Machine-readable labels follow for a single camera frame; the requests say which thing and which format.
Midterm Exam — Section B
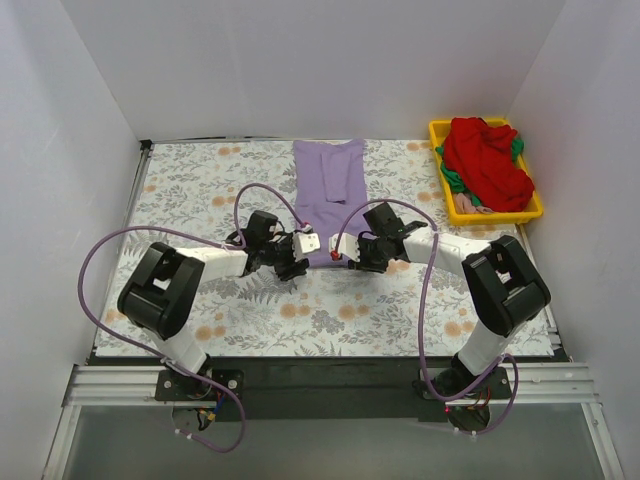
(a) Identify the green t shirt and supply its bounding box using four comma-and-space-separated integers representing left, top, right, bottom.
440, 136, 525, 205

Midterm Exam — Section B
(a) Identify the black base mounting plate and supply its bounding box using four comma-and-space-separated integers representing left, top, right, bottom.
154, 355, 514, 424

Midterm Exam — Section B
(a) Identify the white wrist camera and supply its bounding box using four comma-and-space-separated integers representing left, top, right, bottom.
292, 224, 321, 261
328, 233, 360, 262

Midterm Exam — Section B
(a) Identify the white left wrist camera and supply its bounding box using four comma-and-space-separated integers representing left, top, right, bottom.
292, 224, 321, 261

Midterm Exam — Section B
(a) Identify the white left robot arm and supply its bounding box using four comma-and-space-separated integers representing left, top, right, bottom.
117, 211, 321, 400

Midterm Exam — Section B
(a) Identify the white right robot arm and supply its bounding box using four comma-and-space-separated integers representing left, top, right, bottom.
329, 200, 551, 402

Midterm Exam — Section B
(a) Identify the aluminium frame rail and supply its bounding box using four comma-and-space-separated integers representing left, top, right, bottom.
58, 358, 623, 479

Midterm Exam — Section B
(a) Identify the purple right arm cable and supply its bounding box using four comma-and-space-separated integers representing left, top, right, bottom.
329, 199, 521, 437

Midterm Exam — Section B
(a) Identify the floral patterned table mat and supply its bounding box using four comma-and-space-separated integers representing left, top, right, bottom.
92, 138, 564, 358

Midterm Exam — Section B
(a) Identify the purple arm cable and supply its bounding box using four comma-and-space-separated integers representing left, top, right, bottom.
77, 183, 314, 454
329, 199, 521, 437

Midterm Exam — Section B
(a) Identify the pink t shirt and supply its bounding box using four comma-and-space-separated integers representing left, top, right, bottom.
453, 193, 494, 215

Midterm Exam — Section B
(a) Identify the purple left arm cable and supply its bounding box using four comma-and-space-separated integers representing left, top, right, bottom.
77, 183, 314, 454

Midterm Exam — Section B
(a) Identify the red t shirt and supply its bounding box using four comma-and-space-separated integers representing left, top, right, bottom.
436, 117, 534, 212

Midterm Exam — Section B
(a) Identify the purple t shirt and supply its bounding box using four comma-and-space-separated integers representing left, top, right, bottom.
293, 139, 368, 268

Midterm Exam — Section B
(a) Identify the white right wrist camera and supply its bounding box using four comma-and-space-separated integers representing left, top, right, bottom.
328, 233, 360, 262

